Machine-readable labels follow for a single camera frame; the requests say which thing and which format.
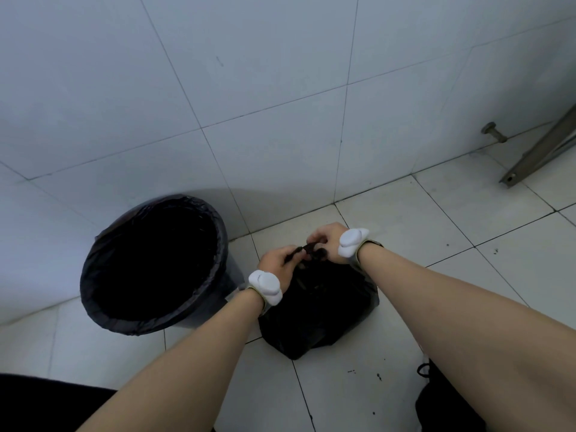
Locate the metal door stopper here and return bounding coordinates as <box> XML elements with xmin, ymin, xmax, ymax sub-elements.
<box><xmin>481</xmin><ymin>122</ymin><xmax>509</xmax><ymax>144</ymax></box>

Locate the person's left forearm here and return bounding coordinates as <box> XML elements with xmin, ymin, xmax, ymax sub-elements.
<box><xmin>76</xmin><ymin>289</ymin><xmax>265</xmax><ymax>432</ymax></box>

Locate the grey round trash bin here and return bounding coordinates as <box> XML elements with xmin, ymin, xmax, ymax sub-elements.
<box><xmin>80</xmin><ymin>194</ymin><xmax>246</xmax><ymax>336</ymax></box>

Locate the person's left hand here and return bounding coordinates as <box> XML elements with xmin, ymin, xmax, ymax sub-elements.
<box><xmin>256</xmin><ymin>245</ymin><xmax>311</xmax><ymax>288</ymax></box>

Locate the person's black shoe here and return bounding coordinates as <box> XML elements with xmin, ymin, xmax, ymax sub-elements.
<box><xmin>414</xmin><ymin>359</ymin><xmax>488</xmax><ymax>432</ymax></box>

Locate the person's black trouser leg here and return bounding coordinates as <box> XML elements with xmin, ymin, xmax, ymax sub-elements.
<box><xmin>0</xmin><ymin>373</ymin><xmax>119</xmax><ymax>432</ymax></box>

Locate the person's right forearm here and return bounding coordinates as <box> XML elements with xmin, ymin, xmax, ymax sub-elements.
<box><xmin>357</xmin><ymin>243</ymin><xmax>576</xmax><ymax>432</ymax></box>

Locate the person's right hand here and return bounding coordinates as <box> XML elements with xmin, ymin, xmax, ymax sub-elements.
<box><xmin>307</xmin><ymin>222</ymin><xmax>349</xmax><ymax>265</ymax></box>

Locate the metal angled bar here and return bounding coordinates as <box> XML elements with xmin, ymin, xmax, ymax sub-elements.
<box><xmin>499</xmin><ymin>103</ymin><xmax>576</xmax><ymax>189</ymax></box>

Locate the white wrist tracker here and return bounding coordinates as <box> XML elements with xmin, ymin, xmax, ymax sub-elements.
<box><xmin>245</xmin><ymin>270</ymin><xmax>284</xmax><ymax>314</ymax></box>
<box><xmin>337</xmin><ymin>228</ymin><xmax>384</xmax><ymax>271</ymax></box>

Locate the black garbage bag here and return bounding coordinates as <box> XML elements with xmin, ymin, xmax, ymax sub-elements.
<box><xmin>258</xmin><ymin>243</ymin><xmax>381</xmax><ymax>361</ymax></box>

